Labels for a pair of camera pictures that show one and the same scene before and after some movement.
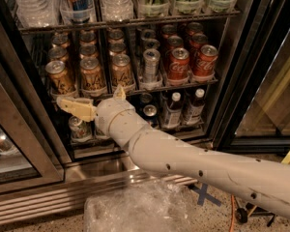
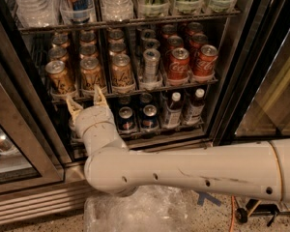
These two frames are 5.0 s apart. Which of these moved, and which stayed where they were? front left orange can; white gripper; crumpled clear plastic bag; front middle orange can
Moved: white gripper
Stayed: crumpled clear plastic bag; front left orange can; front middle orange can
